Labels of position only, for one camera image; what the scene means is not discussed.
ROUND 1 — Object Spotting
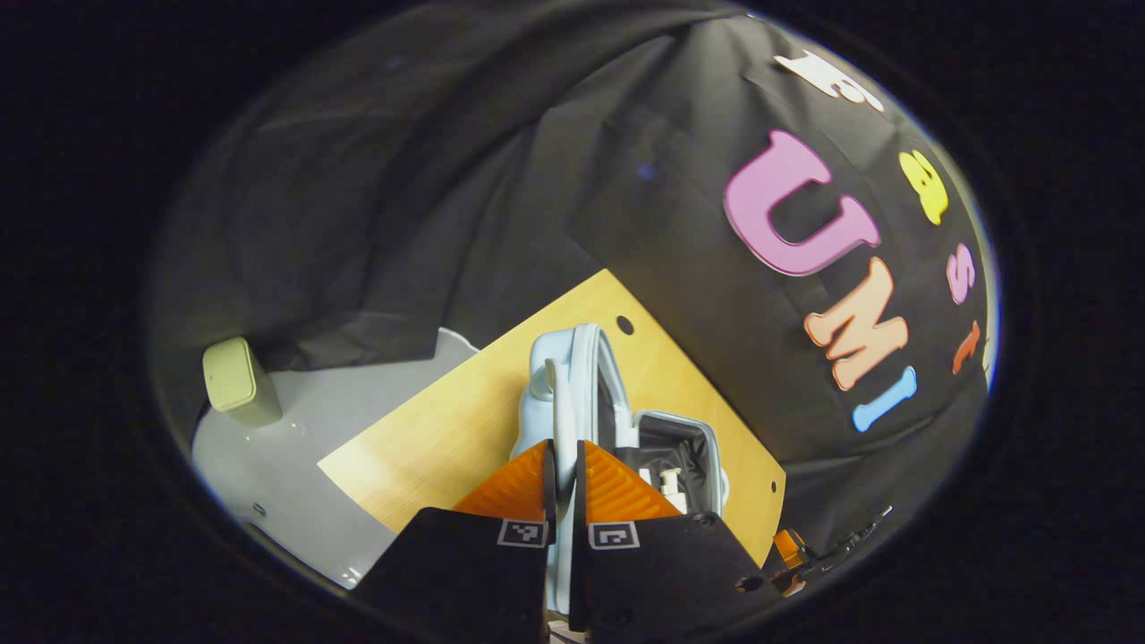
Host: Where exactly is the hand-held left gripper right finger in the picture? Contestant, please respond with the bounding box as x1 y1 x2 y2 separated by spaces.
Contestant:
569 438 785 644

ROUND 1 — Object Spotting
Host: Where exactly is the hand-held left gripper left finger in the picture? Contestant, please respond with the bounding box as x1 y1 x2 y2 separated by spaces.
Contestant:
353 438 557 644

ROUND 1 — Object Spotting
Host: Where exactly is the white pump bottle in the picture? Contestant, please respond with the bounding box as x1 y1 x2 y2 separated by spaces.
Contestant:
657 466 690 516

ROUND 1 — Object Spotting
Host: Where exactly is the light blue cloud-shaped suitcase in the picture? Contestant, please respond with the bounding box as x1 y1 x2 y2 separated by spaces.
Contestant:
510 323 731 618

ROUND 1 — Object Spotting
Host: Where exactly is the pale green box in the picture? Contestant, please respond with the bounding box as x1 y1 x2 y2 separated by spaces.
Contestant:
202 336 284 428

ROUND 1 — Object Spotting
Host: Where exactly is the black backdrop cloth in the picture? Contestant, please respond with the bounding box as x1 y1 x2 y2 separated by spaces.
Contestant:
148 0 998 573

